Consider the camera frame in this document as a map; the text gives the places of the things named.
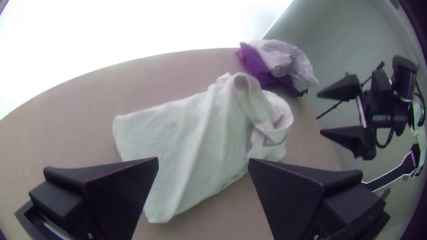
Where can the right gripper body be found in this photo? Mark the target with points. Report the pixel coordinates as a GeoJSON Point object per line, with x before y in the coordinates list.
{"type": "Point", "coordinates": [387, 115]}

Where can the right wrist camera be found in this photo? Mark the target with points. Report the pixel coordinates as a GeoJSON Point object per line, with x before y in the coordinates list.
{"type": "Point", "coordinates": [380, 85]}

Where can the white t-shirt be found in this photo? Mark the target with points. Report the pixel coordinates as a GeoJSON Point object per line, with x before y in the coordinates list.
{"type": "Point", "coordinates": [200, 140]}

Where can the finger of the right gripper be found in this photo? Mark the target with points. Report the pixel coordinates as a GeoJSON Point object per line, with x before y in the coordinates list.
{"type": "Point", "coordinates": [357, 140]}
{"type": "Point", "coordinates": [345, 88]}

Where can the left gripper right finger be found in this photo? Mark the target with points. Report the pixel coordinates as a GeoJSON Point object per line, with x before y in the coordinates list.
{"type": "Point", "coordinates": [300, 200]}

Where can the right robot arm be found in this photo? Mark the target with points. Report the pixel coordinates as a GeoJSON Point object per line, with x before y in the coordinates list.
{"type": "Point", "coordinates": [404, 76]}

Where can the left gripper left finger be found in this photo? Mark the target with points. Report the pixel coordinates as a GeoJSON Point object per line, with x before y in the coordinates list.
{"type": "Point", "coordinates": [110, 200]}

